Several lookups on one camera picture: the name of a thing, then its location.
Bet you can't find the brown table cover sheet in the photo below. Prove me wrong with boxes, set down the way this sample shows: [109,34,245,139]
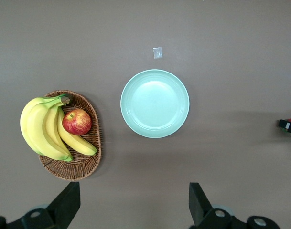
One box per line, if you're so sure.
[0,0,291,229]

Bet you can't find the pale green round plate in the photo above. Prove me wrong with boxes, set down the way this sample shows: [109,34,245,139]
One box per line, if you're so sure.
[120,69,190,139]

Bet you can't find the yellow banana bunch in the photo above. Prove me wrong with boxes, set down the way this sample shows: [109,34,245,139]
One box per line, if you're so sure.
[20,93,98,162]

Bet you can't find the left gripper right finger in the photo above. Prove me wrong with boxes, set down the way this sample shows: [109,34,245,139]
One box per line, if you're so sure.
[188,182,280,229]

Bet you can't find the brown wicker basket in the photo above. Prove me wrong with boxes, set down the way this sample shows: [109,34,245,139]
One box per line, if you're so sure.
[37,90,102,181]

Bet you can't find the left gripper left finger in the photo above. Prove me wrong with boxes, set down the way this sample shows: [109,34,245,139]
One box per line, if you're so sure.
[0,182,81,229]

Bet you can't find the red apple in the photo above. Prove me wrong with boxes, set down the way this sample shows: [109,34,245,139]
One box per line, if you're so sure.
[62,109,92,136]

